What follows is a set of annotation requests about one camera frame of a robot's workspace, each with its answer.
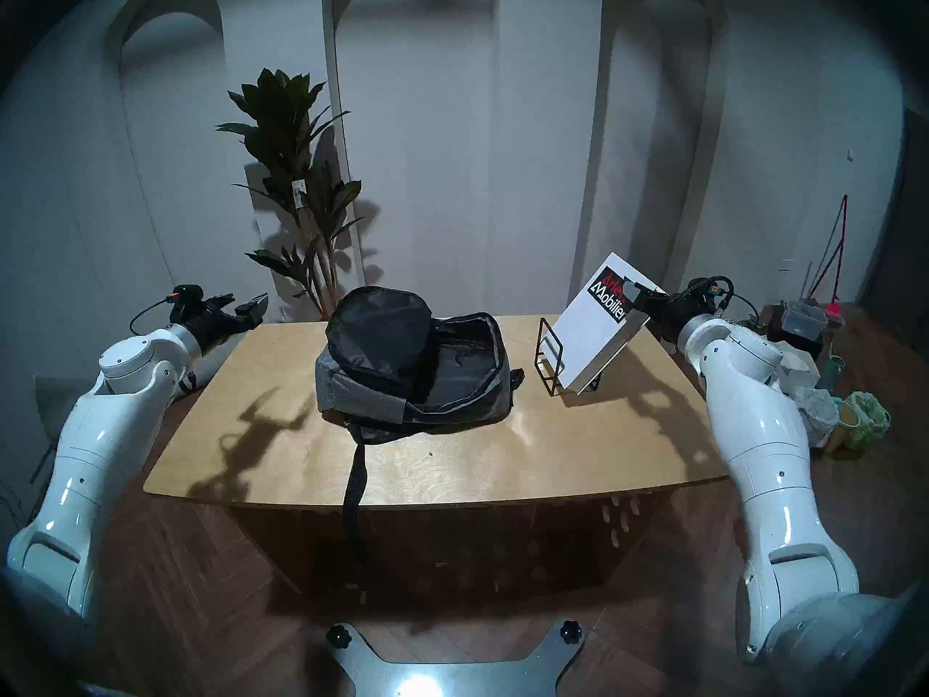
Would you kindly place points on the beige round bin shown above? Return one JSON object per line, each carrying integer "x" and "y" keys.
{"x": 842, "y": 427}

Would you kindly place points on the black round knob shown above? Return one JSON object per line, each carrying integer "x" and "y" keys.
{"x": 571, "y": 632}
{"x": 337, "y": 636}

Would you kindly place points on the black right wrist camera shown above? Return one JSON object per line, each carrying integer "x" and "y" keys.
{"x": 707, "y": 287}

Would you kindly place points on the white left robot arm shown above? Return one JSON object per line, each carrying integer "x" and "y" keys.
{"x": 94, "y": 441}

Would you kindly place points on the grey and black backpack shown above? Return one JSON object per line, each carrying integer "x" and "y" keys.
{"x": 355, "y": 401}

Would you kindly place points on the dark door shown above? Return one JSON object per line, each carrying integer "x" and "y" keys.
{"x": 900, "y": 238}

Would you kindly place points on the white tissue box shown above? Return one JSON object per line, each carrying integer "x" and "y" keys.
{"x": 797, "y": 369}

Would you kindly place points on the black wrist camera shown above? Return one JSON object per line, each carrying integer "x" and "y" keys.
{"x": 707, "y": 287}
{"x": 187, "y": 295}

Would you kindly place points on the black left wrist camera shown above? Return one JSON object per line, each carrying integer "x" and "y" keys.
{"x": 187, "y": 295}

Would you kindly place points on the white book red black title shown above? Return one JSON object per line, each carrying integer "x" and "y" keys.
{"x": 588, "y": 340}

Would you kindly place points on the teal cup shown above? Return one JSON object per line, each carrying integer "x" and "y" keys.
{"x": 835, "y": 372}

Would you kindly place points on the grey metal base plate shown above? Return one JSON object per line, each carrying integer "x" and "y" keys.
{"x": 421, "y": 685}

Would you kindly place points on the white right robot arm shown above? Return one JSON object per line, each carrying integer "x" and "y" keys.
{"x": 762, "y": 427}

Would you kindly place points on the red broom stick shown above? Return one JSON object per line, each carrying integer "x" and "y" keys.
{"x": 839, "y": 253}

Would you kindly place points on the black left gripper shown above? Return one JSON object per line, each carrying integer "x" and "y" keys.
{"x": 210, "y": 325}

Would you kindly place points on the clear plastic container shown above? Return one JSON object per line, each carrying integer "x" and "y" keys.
{"x": 805, "y": 318}

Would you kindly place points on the tall dark green potted plant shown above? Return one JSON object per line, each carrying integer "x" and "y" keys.
{"x": 279, "y": 107}

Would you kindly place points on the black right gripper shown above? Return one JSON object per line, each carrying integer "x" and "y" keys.
{"x": 671, "y": 312}

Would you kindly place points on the white trash bag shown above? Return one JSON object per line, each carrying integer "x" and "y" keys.
{"x": 816, "y": 416}

